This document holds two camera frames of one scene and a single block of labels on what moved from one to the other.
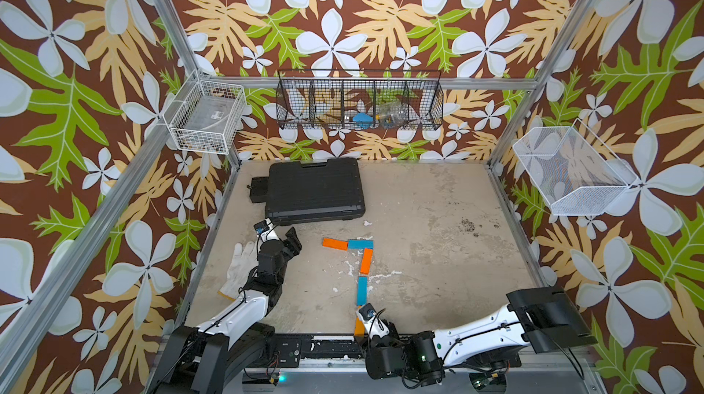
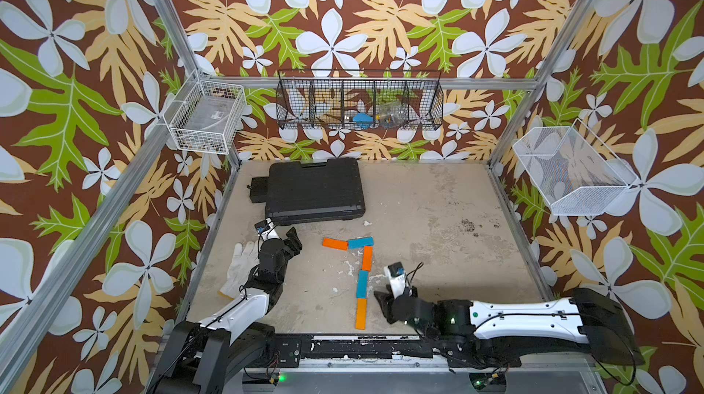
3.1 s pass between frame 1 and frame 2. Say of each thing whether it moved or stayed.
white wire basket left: stayed
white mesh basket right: stayed
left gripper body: stayed
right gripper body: moved
